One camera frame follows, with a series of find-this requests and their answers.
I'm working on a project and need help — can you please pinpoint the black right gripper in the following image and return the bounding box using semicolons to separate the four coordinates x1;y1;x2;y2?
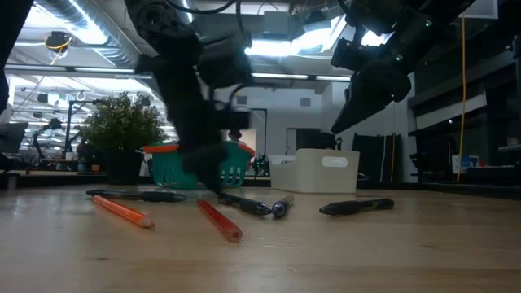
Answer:
331;60;412;135

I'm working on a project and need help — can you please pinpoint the dark monitor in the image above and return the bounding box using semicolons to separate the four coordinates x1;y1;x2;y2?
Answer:
0;121;29;155

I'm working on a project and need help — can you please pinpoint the red pencil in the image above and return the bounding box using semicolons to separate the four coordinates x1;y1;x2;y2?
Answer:
195;198;244;243

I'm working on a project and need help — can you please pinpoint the black pen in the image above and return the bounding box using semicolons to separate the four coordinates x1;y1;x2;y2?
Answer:
318;197;395;217
85;188;187;203
271;194;296;220
217;193;273;217

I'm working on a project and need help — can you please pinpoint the teal basket orange rim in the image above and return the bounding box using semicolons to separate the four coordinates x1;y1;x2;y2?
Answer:
142;140;256;190

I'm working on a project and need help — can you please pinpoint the white plastic bin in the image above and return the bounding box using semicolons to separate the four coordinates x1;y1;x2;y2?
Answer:
268;147;361;195

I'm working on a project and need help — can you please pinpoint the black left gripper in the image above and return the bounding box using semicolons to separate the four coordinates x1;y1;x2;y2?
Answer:
173;113;229;195

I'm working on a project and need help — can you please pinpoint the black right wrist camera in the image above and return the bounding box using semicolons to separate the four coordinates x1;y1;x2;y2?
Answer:
330;37;361;73

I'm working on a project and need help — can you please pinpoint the person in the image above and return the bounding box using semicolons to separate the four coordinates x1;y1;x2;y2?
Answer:
226;128;247;147

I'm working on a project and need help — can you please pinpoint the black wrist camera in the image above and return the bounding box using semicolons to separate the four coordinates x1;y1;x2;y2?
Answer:
330;37;361;73
219;108;252;132

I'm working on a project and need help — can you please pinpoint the yellow ceiling cable reel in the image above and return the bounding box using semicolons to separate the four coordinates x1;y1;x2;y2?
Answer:
43;30;73;53

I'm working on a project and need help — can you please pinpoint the long ceiling light bar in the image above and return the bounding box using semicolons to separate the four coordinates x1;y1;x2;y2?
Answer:
3;63;353;83

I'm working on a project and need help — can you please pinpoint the black folding panel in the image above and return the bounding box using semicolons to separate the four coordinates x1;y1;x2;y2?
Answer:
352;133;402;184

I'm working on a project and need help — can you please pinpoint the black metal stand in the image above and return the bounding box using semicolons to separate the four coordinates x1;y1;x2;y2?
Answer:
63;98;105;152

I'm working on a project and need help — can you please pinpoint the orange pencil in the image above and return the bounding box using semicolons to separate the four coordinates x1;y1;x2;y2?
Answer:
91;195;156;229

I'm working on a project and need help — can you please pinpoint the blue white box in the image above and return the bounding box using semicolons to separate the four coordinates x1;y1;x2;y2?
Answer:
450;153;481;175

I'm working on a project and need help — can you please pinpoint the green potted plant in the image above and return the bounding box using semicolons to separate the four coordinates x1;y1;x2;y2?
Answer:
75;91;166;186

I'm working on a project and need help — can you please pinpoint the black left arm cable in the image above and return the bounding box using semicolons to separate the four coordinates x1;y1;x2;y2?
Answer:
164;0;269;111

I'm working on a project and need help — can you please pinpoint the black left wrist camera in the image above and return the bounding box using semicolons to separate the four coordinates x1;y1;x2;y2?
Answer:
219;108;252;132

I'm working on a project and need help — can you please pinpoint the black aluminium table frame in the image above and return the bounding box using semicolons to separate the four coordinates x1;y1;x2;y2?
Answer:
0;171;521;200

